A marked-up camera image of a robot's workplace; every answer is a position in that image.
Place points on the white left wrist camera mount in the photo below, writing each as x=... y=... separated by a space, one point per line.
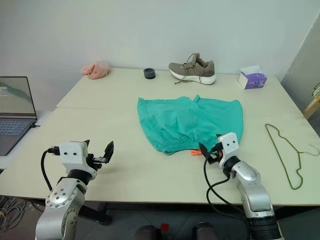
x=72 y=155

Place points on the grey open laptop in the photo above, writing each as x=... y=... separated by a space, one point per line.
x=12 y=120

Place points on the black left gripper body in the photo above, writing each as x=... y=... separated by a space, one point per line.
x=96 y=160

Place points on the small red block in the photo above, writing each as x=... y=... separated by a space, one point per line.
x=164 y=227

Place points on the taupe sneaker with white sole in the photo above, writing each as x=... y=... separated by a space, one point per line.
x=192 y=70

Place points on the green shorts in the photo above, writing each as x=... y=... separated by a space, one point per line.
x=180 y=120

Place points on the purple white tissue box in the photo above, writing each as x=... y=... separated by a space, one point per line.
x=252 y=80

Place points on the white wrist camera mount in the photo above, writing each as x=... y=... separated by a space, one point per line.
x=228 y=150
x=72 y=155

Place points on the wooden hanger rack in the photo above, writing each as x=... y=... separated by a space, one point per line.
x=312 y=107

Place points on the pink crumpled cloth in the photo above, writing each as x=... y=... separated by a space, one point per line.
x=96 y=70

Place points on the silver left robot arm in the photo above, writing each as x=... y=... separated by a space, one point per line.
x=60 y=197

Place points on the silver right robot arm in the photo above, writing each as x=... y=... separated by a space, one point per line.
x=252 y=190

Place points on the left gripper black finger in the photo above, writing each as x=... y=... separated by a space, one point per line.
x=86 y=143
x=109 y=151

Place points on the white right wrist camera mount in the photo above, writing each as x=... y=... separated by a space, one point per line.
x=228 y=150

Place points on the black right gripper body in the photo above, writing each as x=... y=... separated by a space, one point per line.
x=215 y=155

